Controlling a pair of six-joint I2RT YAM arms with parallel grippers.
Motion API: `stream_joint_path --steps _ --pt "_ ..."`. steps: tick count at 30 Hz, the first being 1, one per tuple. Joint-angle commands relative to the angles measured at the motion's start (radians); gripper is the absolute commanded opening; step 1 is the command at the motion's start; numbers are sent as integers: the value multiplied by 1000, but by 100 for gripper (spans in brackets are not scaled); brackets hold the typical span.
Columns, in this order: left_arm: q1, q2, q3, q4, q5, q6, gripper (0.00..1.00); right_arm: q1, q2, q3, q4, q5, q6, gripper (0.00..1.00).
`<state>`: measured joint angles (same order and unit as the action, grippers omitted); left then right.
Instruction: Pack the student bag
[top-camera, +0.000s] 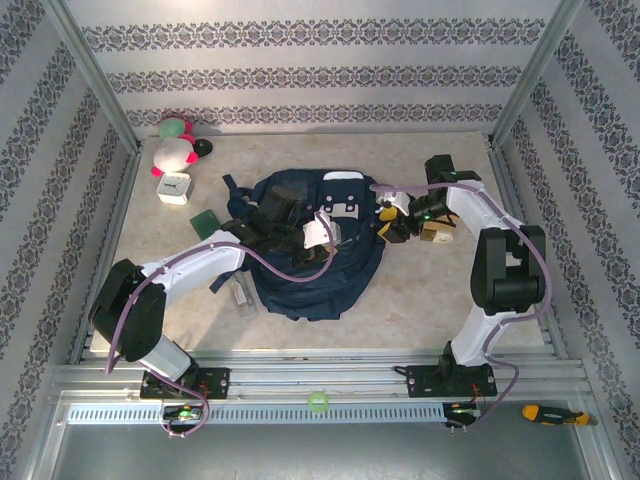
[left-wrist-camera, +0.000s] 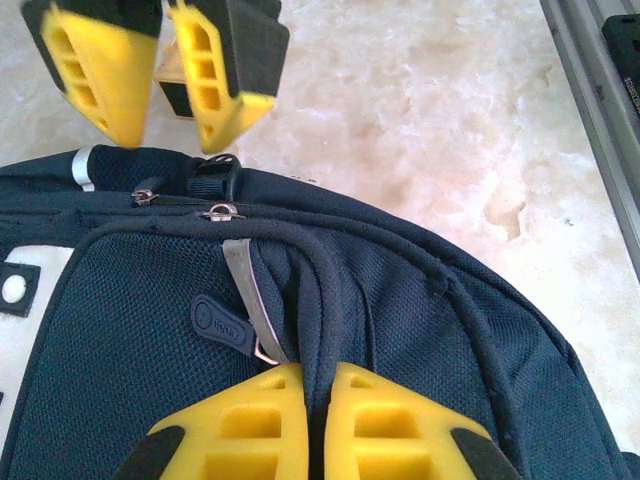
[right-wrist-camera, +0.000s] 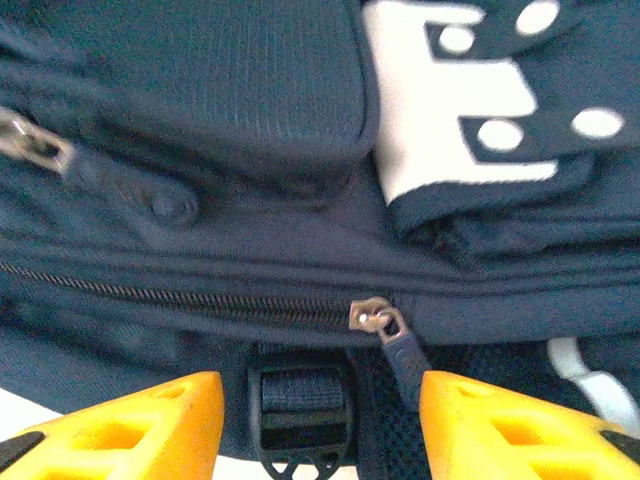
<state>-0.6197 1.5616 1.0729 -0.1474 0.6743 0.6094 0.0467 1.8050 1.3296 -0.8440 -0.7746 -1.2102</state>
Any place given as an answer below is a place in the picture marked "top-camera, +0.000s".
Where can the beige wooden toy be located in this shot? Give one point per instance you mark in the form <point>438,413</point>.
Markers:
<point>440,234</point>

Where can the navy blue backpack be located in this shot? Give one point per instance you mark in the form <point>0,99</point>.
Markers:
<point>320,295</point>

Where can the green notebook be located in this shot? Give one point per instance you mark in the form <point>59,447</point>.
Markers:
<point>206,224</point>

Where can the clear plastic pencil case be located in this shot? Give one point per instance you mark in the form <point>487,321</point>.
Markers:
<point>244,297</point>

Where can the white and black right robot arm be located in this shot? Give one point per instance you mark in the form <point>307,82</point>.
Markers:
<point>505,270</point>

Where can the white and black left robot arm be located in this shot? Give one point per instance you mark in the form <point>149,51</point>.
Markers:
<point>200,265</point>

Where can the black round disc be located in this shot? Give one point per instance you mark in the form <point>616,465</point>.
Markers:
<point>203,146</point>

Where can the white cube clock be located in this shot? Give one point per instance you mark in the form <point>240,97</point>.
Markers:
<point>174,187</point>

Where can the white pink green plush toy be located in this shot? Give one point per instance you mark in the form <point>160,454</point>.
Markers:
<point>172,152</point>

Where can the yellow and black screwdriver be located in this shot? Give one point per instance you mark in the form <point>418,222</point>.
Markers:
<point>555,415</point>

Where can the aluminium side rail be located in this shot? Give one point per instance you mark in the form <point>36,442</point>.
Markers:
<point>117,235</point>
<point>525,250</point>

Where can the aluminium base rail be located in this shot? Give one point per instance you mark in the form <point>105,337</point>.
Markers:
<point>310,380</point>

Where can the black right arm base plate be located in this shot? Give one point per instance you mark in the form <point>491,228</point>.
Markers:
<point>420,382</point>

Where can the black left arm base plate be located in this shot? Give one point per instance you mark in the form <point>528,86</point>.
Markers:
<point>215,382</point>

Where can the aluminium frame post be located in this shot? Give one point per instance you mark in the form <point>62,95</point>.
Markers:
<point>535,75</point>
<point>95,75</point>

